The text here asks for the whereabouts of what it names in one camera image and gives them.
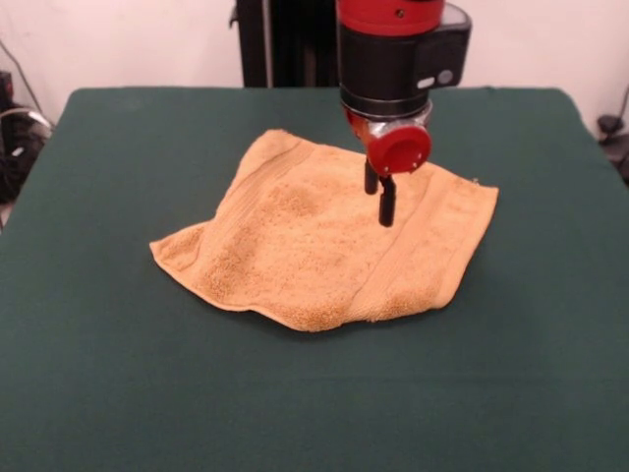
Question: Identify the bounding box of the tan terry cloth towel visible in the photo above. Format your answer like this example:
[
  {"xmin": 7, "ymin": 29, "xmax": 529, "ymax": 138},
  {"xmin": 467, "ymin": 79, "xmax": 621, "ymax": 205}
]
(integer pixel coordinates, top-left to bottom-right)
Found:
[{"xmin": 148, "ymin": 128, "xmax": 500, "ymax": 334}]

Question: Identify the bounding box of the grey pedestal leg round foot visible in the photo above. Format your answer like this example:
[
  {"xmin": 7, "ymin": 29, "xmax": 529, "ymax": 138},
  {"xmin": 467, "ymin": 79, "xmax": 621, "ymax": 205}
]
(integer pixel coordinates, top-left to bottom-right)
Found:
[{"xmin": 597, "ymin": 114, "xmax": 629, "ymax": 148}]

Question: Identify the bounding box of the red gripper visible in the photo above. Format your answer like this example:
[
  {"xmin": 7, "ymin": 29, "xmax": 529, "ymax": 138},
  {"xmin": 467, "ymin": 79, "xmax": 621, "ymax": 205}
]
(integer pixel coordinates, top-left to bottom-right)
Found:
[{"xmin": 343, "ymin": 105, "xmax": 434, "ymax": 228}]

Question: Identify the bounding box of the dark green table cloth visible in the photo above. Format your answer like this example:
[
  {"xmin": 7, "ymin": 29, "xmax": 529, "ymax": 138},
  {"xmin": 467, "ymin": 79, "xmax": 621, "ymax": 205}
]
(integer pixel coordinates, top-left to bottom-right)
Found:
[{"xmin": 0, "ymin": 86, "xmax": 629, "ymax": 472}]

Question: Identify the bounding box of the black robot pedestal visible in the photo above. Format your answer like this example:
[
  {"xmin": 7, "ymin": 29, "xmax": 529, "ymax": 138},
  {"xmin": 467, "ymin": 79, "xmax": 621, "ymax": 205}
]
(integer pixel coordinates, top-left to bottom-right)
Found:
[{"xmin": 229, "ymin": 0, "xmax": 343, "ymax": 89}]

